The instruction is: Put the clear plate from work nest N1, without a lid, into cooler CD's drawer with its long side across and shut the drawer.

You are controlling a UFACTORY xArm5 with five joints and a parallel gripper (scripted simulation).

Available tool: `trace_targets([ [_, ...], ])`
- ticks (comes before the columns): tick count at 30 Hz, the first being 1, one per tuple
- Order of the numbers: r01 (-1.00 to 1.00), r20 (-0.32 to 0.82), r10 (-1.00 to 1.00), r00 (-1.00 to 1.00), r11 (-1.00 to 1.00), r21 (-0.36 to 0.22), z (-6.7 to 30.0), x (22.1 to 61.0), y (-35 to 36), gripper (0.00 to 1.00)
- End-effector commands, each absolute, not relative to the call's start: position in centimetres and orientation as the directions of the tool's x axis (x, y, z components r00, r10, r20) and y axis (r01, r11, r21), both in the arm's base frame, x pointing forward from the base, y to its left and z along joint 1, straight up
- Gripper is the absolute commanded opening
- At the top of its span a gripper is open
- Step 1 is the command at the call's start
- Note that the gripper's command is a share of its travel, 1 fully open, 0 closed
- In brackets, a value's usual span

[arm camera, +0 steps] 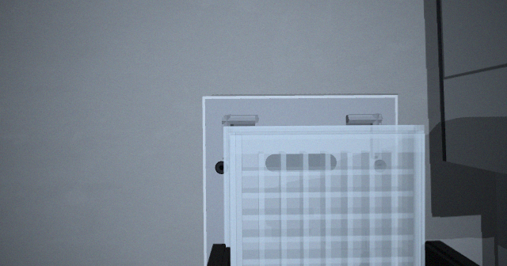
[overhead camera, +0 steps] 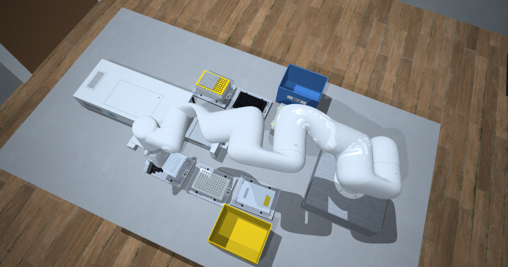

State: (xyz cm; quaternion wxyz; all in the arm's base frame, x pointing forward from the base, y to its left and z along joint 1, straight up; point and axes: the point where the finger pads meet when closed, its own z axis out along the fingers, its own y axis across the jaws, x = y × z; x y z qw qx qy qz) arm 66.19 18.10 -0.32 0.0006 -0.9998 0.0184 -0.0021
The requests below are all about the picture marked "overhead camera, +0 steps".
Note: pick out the blue open-top bin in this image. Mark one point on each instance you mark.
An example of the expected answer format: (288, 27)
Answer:
(300, 86)

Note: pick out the yellow bin with label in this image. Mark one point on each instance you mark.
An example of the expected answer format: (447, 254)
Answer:
(240, 234)

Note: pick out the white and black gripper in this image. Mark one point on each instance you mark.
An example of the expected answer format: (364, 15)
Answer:
(156, 161)

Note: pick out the black microplate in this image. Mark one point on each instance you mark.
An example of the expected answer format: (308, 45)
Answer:
(244, 100)

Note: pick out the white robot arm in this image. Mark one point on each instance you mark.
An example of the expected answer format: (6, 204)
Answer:
(364, 166)

